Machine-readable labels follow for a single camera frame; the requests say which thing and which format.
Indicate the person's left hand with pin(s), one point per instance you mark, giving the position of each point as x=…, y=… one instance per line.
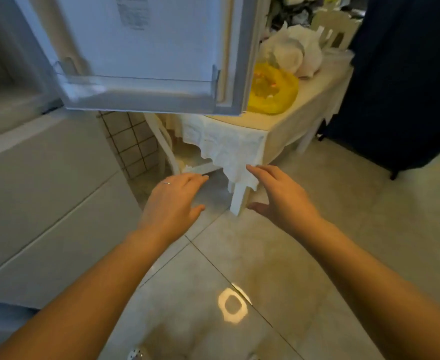
x=171, y=209

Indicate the person's right hand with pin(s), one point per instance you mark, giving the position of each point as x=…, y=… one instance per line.
x=285, y=204

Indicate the person's left thumb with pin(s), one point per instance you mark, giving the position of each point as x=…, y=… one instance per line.
x=194, y=213

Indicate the person's right thumb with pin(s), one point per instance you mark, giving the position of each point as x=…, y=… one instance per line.
x=258, y=207

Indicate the person's left forearm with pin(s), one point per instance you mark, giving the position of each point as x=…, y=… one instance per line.
x=73, y=299

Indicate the person's right forearm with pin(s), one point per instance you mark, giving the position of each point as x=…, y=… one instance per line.
x=377, y=292

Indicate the white lace tablecloth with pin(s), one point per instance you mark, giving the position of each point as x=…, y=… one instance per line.
x=227, y=146

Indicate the white chair under table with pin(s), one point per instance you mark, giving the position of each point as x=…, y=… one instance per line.
x=167, y=146

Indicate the white dining table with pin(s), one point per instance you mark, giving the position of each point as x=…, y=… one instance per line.
x=298, y=104

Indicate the yellow plastic bag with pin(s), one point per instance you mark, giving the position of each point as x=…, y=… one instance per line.
x=271, y=89

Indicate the clear door shelf bin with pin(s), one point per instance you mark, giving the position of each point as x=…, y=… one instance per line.
x=137, y=83

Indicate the white refrigerator body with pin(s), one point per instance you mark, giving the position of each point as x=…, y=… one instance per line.
x=43, y=206

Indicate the white plastic bag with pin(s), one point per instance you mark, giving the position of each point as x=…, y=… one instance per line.
x=293, y=50

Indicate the white refrigerator door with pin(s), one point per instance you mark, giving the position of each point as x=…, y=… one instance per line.
x=145, y=52

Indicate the dark blue curtain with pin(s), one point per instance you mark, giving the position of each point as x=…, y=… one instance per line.
x=400, y=78

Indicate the cream wooden chair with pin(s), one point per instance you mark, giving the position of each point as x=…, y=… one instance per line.
x=334, y=28

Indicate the white flower bouquet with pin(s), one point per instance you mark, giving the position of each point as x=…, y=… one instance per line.
x=295, y=9

